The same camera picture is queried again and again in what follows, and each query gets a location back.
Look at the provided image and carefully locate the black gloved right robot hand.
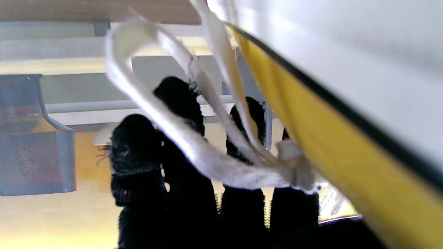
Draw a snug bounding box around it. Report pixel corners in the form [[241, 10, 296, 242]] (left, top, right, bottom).
[[110, 76, 385, 249]]

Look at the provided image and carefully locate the orange canvas sneaker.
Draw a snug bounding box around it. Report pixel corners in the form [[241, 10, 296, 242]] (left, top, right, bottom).
[[208, 0, 443, 249]]

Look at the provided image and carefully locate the white pampas grass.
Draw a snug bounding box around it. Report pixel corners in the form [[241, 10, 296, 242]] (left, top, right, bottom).
[[317, 183, 359, 222]]

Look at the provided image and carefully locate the dark tilted board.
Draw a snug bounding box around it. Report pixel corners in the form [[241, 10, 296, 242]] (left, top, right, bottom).
[[0, 74, 77, 197]]

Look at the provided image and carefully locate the grey wooden plank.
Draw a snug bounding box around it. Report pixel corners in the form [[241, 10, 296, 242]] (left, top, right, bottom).
[[0, 21, 111, 76]]

